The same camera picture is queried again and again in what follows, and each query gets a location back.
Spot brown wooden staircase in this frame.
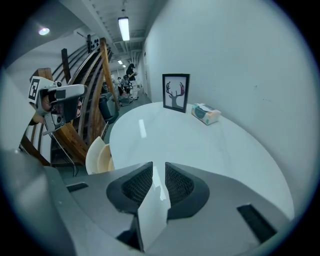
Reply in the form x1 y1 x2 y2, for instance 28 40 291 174
19 37 121 167

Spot patterned tissue box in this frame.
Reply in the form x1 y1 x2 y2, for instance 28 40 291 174
191 102 222 126

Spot person's left forearm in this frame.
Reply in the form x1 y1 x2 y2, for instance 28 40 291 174
30 111 46 126

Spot black framed deer picture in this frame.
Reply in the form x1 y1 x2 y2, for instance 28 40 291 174
161 73 191 114

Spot white curved desk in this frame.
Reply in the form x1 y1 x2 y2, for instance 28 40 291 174
109 101 296 221

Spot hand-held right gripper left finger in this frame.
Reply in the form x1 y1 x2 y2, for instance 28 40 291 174
51 161 154 256

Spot person's left hand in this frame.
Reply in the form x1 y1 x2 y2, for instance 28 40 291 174
40 93 54 114

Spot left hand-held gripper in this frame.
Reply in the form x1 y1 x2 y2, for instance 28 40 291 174
27 76 89 136

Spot small round dark object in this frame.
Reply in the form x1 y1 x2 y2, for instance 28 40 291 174
136 165 173 251

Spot long ceiling tube light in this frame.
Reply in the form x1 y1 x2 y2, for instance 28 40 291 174
117 16 131 42

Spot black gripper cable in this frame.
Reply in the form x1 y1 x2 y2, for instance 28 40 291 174
48 132 80 177

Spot black bin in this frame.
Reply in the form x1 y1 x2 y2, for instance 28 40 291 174
98 93 120 124

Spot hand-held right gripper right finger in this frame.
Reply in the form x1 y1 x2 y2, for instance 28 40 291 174
144 161 295 256

